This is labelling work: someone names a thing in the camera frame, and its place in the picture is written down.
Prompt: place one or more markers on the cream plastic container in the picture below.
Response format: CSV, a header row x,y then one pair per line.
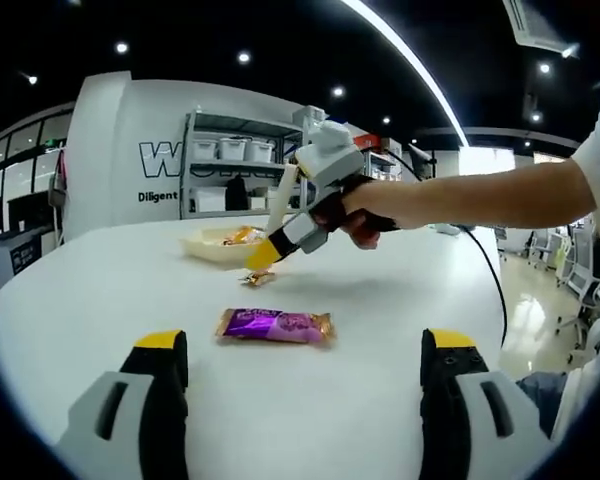
x,y
205,247

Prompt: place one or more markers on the person's blue jeans leg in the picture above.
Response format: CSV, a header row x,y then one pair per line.
x,y
542,400

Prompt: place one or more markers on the grey metal shelving rack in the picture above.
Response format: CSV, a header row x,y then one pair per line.
x,y
240,170

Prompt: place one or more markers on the large purple food packet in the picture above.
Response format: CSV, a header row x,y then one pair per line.
x,y
275,326

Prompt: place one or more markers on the black backpack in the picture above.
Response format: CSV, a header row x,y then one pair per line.
x,y
236,192

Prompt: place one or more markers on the gold candy food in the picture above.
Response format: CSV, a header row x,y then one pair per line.
x,y
257,279

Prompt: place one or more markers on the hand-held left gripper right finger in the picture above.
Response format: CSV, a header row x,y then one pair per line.
x,y
502,425

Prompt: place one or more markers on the ceiling air vent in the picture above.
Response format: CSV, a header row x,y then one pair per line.
x,y
537,25

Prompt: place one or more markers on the white cardboard box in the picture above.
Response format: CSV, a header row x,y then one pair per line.
x,y
208,200

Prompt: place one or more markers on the black monitor on pole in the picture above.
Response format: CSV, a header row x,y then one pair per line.
x,y
422,160

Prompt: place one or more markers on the long ceiling light strip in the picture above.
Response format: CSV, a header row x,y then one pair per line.
x,y
410,55

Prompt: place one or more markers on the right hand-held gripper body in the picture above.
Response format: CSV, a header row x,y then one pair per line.
x,y
335,162

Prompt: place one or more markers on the white office chair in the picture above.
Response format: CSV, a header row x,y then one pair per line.
x,y
590,310
542,250

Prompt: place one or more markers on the yellow bun food packet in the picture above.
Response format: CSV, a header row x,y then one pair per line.
x,y
242,236

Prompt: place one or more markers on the dark grey cabinet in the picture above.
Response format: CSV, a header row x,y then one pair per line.
x,y
20,255

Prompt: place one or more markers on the cream food tongs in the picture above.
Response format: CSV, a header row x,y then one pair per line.
x,y
286,200

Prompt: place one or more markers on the person's right hand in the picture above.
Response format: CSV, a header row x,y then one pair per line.
x,y
360,215

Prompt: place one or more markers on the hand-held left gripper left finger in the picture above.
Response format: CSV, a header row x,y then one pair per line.
x,y
105,425

